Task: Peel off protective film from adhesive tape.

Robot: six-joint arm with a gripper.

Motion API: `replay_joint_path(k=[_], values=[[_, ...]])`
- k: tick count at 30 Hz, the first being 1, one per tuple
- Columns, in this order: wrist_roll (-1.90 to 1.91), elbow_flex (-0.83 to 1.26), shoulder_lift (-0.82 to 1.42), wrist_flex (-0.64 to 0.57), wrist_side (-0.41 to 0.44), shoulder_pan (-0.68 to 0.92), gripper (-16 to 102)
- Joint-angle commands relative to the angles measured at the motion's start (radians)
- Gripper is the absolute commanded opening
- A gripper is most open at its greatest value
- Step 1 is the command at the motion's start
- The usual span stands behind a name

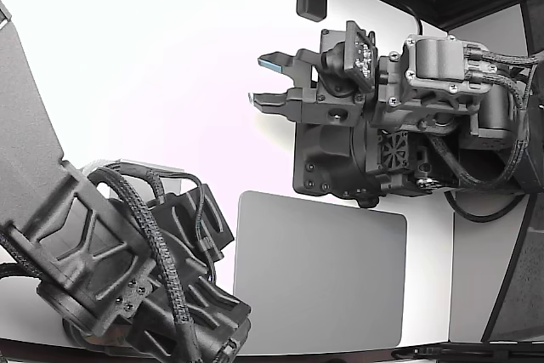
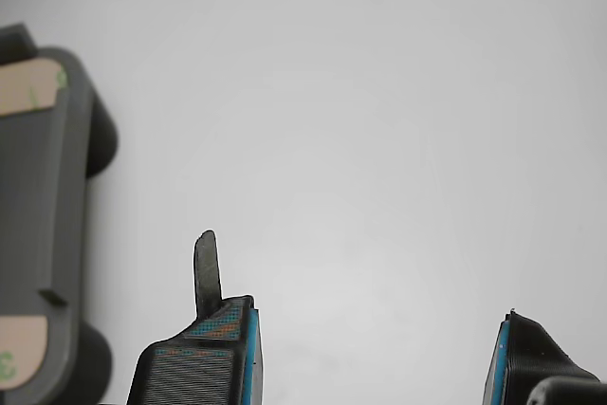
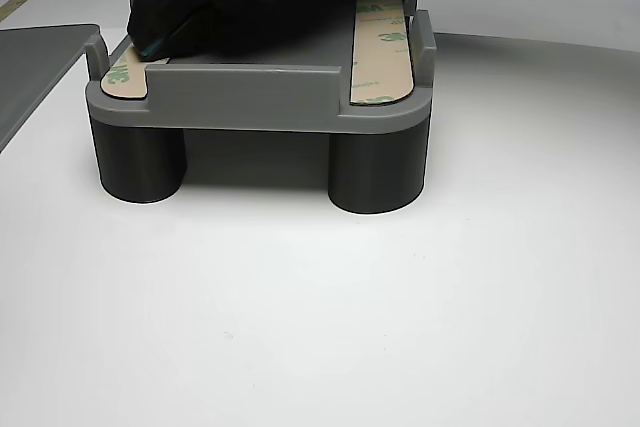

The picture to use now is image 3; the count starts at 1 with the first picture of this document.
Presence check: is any gray fixture with dark legs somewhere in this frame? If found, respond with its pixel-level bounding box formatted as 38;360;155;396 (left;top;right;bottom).
84;0;437;216

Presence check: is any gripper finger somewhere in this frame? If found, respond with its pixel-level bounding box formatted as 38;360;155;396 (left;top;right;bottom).
127;0;236;59
149;0;354;59

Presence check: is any tan 3M tape liner strip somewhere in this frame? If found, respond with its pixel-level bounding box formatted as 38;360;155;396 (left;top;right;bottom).
98;41;174;100
347;0;415;107

